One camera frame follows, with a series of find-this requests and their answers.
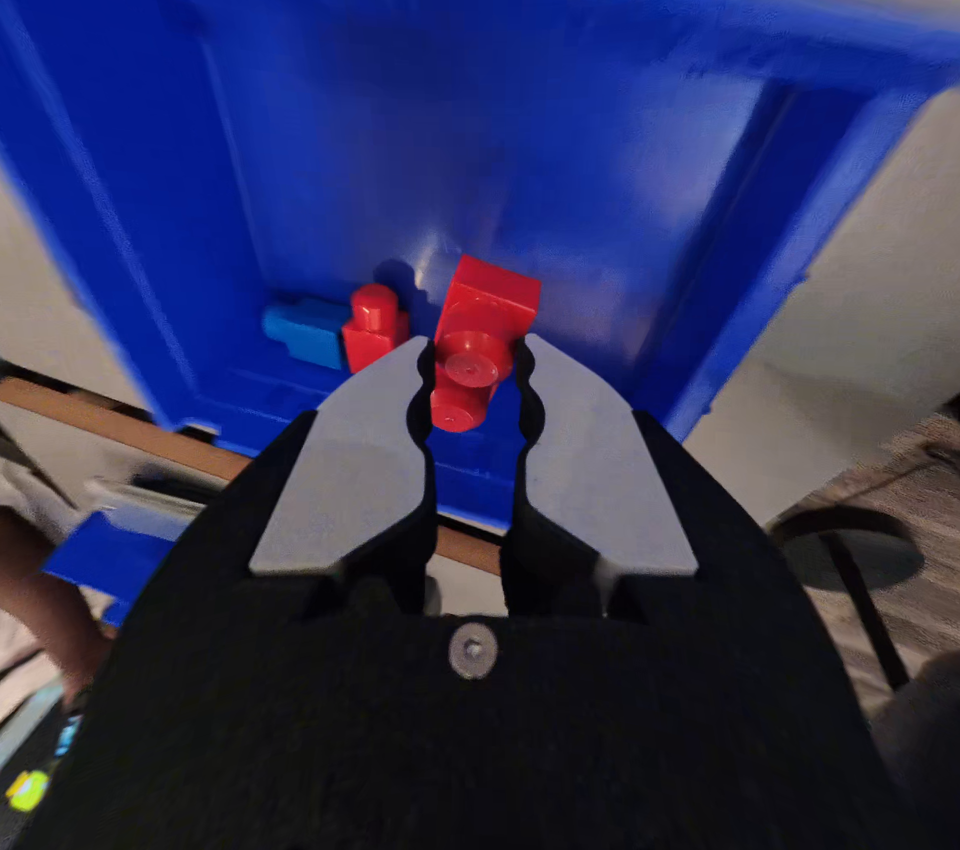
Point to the black device with stickers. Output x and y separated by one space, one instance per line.
37 737

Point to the blue plastic storage bin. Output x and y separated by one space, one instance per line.
450 115
112 550

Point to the red single-stud toy block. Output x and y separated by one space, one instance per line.
371 329

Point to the wooden table edge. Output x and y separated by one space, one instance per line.
150 441

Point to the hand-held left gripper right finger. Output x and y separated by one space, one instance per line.
607 483

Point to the blue single-stud toy block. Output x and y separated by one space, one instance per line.
307 333

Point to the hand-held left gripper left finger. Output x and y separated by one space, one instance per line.
345 475

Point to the red two-stud toy block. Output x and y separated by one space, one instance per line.
480 325

